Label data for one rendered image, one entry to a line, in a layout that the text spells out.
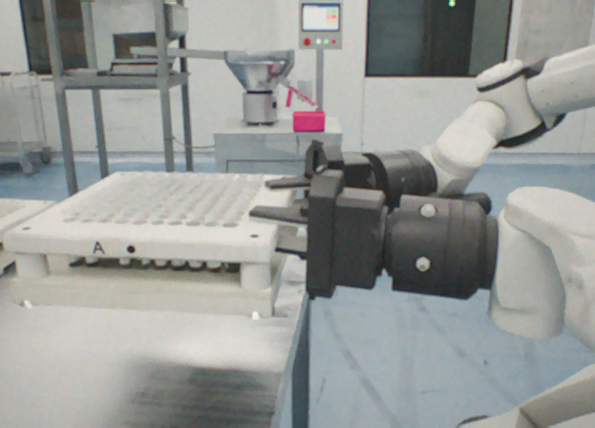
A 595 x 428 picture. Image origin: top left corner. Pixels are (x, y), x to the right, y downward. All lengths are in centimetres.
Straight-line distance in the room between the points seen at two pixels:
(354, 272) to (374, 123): 499
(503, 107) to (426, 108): 461
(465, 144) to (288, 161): 191
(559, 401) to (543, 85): 47
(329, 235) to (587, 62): 54
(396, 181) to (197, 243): 28
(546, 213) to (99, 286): 38
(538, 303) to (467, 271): 7
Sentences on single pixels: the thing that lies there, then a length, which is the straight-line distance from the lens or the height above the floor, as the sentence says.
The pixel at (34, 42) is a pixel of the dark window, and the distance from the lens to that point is 597.
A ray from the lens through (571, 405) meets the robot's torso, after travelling 85.
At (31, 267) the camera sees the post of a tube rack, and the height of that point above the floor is 98.
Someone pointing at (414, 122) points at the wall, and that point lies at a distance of 552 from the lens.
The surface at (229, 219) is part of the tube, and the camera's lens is 48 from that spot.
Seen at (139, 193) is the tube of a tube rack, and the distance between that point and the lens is 60.
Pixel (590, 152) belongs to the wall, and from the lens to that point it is 620.
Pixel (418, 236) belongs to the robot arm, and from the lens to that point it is 45.
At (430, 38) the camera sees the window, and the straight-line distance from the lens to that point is 549.
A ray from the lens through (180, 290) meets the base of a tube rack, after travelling 48.
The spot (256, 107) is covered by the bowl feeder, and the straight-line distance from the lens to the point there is 279.
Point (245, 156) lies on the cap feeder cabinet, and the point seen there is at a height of 64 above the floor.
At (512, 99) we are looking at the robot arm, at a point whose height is 109.
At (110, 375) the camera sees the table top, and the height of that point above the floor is 82.
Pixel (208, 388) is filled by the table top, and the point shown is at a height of 82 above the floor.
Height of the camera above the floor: 117
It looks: 18 degrees down
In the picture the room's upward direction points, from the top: straight up
